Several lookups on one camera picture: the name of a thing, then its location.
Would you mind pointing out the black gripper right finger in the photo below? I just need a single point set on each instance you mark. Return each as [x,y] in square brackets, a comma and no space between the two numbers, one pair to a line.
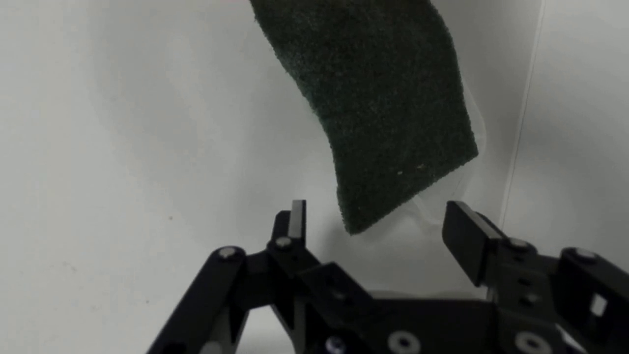
[574,303]

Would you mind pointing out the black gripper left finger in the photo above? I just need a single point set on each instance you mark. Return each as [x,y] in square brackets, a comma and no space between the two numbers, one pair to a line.
[312,301]

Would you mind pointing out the dark green tissue cloth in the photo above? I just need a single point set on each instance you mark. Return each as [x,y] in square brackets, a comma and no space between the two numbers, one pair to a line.
[383,80]

